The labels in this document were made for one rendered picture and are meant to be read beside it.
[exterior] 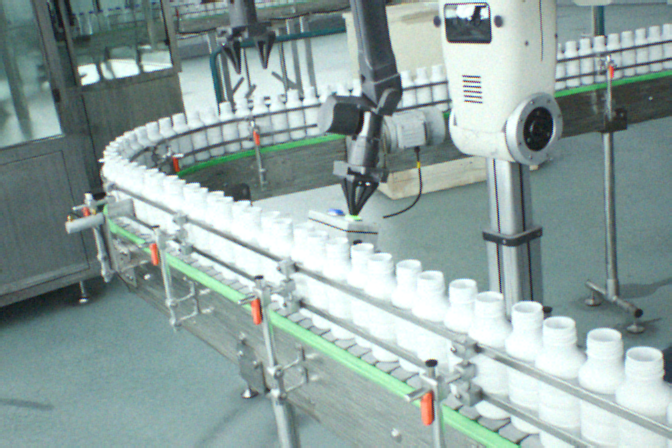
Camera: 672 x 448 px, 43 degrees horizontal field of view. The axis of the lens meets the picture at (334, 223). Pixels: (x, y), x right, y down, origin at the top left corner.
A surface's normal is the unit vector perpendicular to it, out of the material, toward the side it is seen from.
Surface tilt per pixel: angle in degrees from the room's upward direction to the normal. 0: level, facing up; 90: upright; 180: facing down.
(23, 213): 90
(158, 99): 90
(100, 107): 90
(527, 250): 90
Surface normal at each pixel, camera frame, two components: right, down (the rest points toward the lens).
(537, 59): 0.57, 0.36
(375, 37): 0.36, 0.54
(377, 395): -0.82, 0.28
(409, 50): 0.28, 0.26
